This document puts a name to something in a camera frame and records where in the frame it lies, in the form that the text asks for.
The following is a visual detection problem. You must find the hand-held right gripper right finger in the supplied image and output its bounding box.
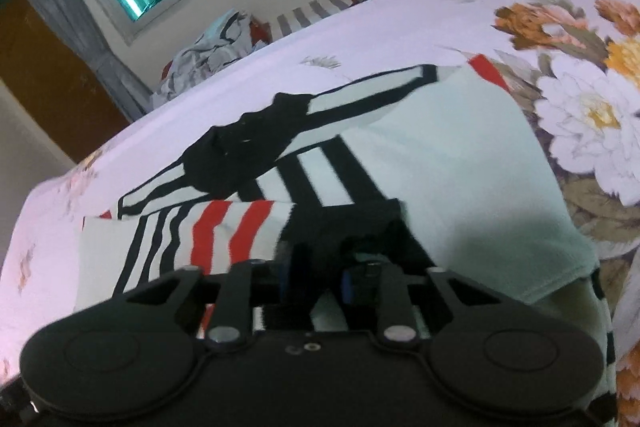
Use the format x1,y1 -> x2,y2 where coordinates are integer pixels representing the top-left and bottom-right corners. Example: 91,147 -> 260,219
340,259 -> 502,351

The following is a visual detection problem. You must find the grey white striped cloth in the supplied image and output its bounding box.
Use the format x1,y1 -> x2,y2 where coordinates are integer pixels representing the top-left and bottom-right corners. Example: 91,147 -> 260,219
272,0 -> 352,40

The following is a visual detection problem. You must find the brown wooden door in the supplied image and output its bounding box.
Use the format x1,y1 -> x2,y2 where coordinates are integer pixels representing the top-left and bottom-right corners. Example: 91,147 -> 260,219
0,0 -> 132,162

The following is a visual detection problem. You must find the white black red striped sweater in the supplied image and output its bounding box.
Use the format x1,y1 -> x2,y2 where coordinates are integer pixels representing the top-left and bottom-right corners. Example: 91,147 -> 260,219
80,63 -> 618,427

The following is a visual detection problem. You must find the pink floral bed sheet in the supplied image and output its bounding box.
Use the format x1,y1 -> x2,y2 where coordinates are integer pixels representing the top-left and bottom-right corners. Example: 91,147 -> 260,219
0,0 -> 640,427

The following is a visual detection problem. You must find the crumpled grey blue clothes pile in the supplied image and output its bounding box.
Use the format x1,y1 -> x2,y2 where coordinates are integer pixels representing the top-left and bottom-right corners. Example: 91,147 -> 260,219
150,9 -> 256,108

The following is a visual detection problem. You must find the red floral cloth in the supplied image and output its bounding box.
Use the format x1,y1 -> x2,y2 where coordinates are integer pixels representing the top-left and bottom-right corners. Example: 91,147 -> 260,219
249,19 -> 274,48

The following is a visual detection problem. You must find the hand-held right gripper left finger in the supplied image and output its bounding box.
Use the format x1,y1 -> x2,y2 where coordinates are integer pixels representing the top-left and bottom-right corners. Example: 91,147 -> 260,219
119,257 -> 297,349

